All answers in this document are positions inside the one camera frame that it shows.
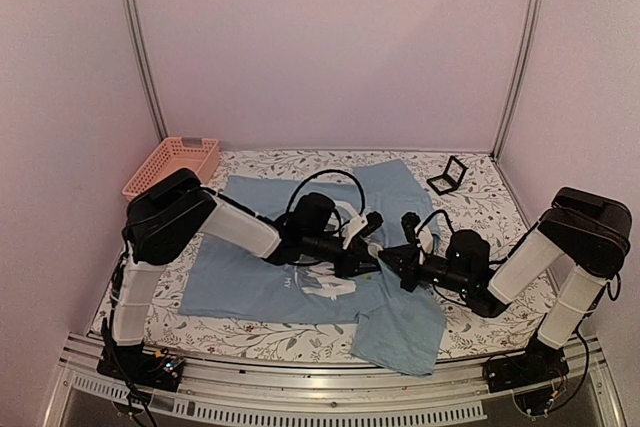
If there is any aluminium frame post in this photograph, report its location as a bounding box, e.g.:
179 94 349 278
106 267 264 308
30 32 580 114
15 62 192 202
491 0 543 163
122 0 168 142

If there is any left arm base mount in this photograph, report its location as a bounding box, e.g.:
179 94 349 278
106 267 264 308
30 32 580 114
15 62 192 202
97 318 184 392

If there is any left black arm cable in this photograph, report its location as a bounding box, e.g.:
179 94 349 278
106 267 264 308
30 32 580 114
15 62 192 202
284 169 369 221

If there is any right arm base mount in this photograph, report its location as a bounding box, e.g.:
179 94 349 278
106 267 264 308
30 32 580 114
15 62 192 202
482 336 591 418

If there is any left aluminium frame post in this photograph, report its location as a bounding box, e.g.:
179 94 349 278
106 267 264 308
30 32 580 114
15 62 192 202
122 0 168 142

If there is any gold brooch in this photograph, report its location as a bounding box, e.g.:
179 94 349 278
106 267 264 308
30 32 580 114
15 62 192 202
368 243 382 258

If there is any right aluminium frame post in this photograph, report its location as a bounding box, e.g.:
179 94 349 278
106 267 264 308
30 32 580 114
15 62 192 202
491 0 543 163

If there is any black open brooch box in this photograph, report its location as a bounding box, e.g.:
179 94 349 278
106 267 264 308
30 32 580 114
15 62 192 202
427 155 468 196

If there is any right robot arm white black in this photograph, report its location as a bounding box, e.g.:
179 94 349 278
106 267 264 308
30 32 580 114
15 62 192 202
378 187 632 383

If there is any floral patterned tablecloth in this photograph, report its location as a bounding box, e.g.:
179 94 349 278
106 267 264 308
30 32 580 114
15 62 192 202
87 148 566 364

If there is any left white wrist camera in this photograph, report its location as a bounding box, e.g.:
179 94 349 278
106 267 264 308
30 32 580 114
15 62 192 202
340 211 383 249

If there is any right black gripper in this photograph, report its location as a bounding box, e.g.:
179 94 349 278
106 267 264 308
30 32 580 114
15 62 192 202
379 244 473 296

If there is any pink plastic basket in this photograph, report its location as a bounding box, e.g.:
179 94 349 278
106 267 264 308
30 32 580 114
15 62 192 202
122 137 220 201

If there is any aluminium front rail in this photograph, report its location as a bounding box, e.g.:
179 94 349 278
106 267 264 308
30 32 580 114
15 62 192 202
43 334 627 426

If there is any light blue printed t-shirt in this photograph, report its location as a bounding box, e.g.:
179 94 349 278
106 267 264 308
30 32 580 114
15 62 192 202
179 159 446 377

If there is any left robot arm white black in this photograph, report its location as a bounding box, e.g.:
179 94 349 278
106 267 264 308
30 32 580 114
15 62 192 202
103 168 382 381

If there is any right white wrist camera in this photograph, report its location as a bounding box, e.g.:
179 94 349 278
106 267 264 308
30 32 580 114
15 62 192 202
401 212 435 254

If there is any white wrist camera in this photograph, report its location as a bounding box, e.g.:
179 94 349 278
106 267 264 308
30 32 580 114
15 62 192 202
401 212 435 254
340 211 383 249

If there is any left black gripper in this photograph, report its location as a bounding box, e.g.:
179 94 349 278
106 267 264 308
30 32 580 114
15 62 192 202
303 233 384 280

